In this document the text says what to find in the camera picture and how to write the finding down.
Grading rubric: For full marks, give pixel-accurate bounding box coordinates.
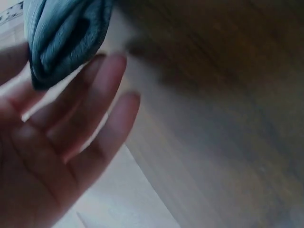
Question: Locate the blue-grey cloth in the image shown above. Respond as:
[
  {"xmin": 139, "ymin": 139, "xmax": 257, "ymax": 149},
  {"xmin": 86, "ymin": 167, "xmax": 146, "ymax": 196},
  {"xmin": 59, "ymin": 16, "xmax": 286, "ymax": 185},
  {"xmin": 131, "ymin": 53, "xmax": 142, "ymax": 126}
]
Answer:
[{"xmin": 23, "ymin": 0, "xmax": 115, "ymax": 91}]

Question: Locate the person's left hand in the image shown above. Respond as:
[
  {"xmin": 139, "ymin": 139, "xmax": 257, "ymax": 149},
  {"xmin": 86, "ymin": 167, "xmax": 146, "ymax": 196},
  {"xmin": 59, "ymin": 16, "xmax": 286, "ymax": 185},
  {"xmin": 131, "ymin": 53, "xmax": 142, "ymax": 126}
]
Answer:
[{"xmin": 0, "ymin": 42, "xmax": 141, "ymax": 228}]

